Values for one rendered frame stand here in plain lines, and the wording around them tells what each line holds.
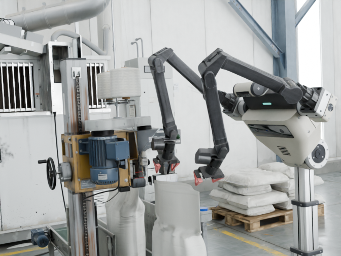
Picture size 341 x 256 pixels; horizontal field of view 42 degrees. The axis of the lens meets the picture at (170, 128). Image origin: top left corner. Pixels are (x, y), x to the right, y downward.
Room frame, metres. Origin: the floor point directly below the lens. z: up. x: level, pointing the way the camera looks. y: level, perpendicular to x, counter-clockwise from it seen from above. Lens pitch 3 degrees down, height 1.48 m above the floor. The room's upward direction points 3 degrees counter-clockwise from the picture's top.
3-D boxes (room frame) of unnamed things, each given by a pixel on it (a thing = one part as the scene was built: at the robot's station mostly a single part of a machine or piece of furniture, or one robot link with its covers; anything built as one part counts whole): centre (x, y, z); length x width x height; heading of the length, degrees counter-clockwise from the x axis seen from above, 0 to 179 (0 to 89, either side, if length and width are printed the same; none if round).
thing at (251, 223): (5.63, -1.16, 0.07); 1.20 x 0.82 x 0.14; 120
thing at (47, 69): (4.84, 1.21, 1.82); 0.51 x 0.27 x 0.71; 28
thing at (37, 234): (3.96, 1.19, 0.35); 0.30 x 0.15 x 0.15; 28
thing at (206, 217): (2.66, -0.17, 0.81); 0.08 x 0.08 x 0.06; 28
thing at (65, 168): (2.47, 0.60, 1.14); 0.11 x 0.06 x 0.11; 28
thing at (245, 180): (5.30, -1.01, 0.56); 0.66 x 0.42 x 0.15; 118
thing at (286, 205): (5.60, -1.54, 0.20); 0.67 x 0.43 x 0.15; 118
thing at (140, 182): (2.60, 0.21, 1.04); 0.08 x 0.06 x 0.05; 118
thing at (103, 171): (2.35, 0.36, 1.21); 0.15 x 0.15 x 0.25
